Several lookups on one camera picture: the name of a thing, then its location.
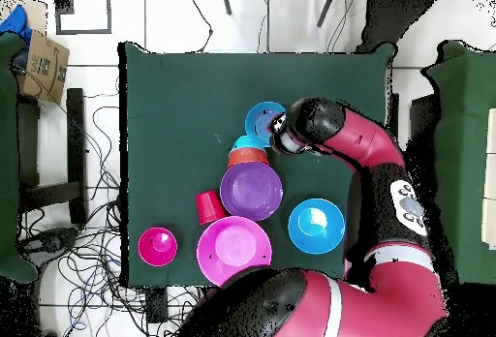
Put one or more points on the orange bowl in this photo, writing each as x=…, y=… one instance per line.
x=248, y=157

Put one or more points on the wide purple bowl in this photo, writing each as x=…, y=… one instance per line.
x=250, y=191

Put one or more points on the flat-bottomed blue bowl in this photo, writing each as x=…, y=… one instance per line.
x=257, y=122

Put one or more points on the red cup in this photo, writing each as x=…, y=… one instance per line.
x=207, y=207

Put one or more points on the large pink bowl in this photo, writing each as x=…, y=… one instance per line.
x=230, y=250

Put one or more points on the deep blue bowl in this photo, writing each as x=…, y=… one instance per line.
x=316, y=226

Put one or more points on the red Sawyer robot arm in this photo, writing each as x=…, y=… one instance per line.
x=368, y=306

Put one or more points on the dark green table cloth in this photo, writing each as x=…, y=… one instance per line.
x=174, y=100

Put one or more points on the small crimson bowl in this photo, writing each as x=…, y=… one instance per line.
x=157, y=248

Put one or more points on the black tripod leg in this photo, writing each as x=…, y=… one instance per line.
x=226, y=3
x=326, y=8

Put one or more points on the black wooden bench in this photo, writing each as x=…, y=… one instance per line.
x=75, y=155

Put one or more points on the grey black equipment base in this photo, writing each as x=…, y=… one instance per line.
x=52, y=241

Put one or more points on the person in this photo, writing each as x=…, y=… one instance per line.
x=395, y=15

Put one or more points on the green cloth covered table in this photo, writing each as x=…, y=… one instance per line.
x=7, y=159
x=465, y=139

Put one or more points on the cardboard box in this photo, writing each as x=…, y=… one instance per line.
x=42, y=67

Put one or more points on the white box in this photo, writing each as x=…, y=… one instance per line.
x=490, y=178

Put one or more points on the blue bag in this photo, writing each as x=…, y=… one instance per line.
x=15, y=23

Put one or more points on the black square floor frame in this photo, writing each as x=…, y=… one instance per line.
x=109, y=11

